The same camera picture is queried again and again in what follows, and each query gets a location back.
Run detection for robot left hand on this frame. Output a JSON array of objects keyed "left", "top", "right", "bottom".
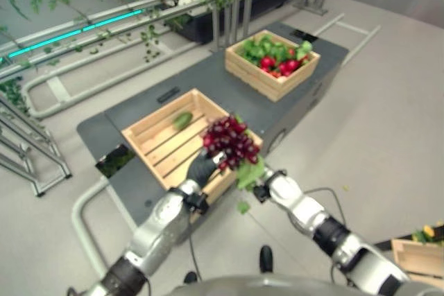
[{"left": 186, "top": 149, "right": 226, "bottom": 189}]

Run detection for red grape bunch with leaves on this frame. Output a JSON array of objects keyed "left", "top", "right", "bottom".
[{"left": 201, "top": 113, "right": 266, "bottom": 192}]

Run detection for red fruits pile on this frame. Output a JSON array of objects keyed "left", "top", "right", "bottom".
[{"left": 259, "top": 48, "right": 310, "bottom": 79}]

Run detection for empty light wooden crate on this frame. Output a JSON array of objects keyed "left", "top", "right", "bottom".
[{"left": 121, "top": 88, "right": 264, "bottom": 204}]

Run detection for green cucumber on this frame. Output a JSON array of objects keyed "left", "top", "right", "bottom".
[{"left": 172, "top": 112, "right": 194, "bottom": 130}]

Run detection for dark grey low platform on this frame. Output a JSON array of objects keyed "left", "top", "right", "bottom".
[{"left": 76, "top": 21, "right": 349, "bottom": 245}]

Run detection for wooden crate full of produce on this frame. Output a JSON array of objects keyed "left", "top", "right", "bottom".
[{"left": 224, "top": 29, "right": 321, "bottom": 103}]

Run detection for green leafy vegetables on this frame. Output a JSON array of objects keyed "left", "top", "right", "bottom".
[{"left": 236, "top": 34, "right": 314, "bottom": 67}]

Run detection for black planter box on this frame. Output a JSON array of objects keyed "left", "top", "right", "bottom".
[{"left": 173, "top": 0, "right": 296, "bottom": 45}]

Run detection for grey metal floor rack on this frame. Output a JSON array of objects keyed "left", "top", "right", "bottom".
[{"left": 0, "top": 94, "right": 73, "bottom": 197}]

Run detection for grey metal railing with vines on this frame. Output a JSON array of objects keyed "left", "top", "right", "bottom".
[{"left": 0, "top": 0, "right": 334, "bottom": 82}]

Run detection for small wooden crate with yellow fruit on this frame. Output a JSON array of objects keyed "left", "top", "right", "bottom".
[{"left": 391, "top": 221, "right": 444, "bottom": 280}]

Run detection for black cable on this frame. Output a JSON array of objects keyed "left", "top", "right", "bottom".
[
  {"left": 187, "top": 235, "right": 203, "bottom": 282},
  {"left": 302, "top": 186, "right": 349, "bottom": 231}
]

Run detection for grey tubular floor frame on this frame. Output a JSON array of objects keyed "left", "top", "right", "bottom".
[{"left": 71, "top": 175, "right": 139, "bottom": 279}]

